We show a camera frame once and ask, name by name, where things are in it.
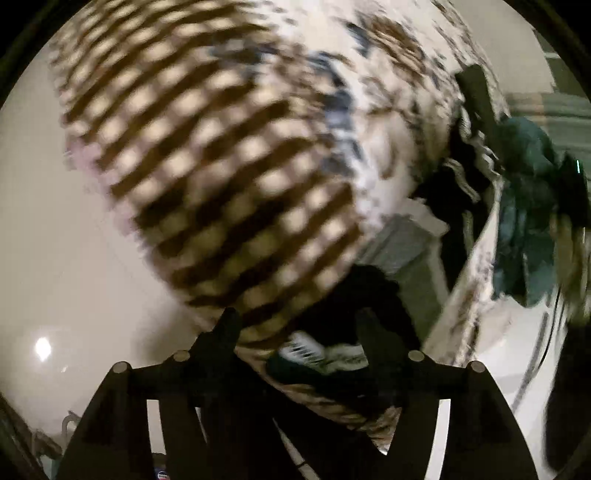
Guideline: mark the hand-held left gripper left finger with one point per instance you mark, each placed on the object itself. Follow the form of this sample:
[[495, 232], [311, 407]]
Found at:
[[225, 328]]

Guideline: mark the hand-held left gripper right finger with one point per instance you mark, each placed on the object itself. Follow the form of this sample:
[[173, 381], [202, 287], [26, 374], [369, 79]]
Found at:
[[372, 330]]

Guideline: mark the dark green garment white label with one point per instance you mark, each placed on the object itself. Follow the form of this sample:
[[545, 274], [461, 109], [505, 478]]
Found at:
[[351, 318]]

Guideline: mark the dark green cloth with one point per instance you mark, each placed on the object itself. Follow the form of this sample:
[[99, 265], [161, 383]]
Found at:
[[524, 203]]

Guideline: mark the grey cloth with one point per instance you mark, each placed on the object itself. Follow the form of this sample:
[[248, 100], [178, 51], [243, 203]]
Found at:
[[406, 258]]

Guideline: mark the black striped garment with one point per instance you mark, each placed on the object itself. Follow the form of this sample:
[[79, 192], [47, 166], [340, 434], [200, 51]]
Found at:
[[466, 184]]

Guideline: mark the brown checkered blanket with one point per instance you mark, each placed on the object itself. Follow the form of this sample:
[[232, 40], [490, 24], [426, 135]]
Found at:
[[217, 175]]

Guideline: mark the white printed blanket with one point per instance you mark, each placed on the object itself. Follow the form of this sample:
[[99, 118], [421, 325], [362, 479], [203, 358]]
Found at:
[[397, 106]]

